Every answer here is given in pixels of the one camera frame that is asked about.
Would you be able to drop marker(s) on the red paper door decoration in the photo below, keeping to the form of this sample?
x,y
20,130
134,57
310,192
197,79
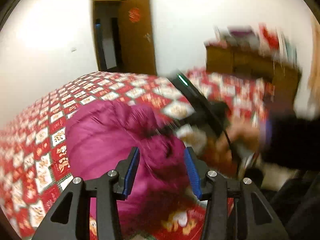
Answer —
x,y
134,14

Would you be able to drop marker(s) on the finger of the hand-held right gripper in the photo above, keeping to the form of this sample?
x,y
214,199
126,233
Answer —
x,y
160,131

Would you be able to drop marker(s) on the brown wooden cabinet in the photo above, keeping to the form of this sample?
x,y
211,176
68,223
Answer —
x,y
250,62

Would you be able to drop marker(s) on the brown wooden door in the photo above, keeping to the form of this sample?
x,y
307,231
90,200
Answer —
x,y
136,50

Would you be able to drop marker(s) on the person's right hand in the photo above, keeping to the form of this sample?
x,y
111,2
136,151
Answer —
x,y
242,133

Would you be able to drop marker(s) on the magenta puffer jacket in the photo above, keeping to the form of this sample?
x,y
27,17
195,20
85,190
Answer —
x,y
105,135

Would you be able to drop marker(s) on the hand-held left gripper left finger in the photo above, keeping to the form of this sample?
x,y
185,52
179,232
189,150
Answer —
x,y
131,170

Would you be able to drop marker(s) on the dark door frame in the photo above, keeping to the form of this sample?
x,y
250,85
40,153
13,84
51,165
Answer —
x,y
96,35

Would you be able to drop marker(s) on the pile of colourful boxes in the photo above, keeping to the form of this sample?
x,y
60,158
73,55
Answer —
x,y
255,37

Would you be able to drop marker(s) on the red checkered printed quilt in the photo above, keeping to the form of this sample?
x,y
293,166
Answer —
x,y
37,130

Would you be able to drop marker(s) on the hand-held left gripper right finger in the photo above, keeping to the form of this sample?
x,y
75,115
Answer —
x,y
192,170

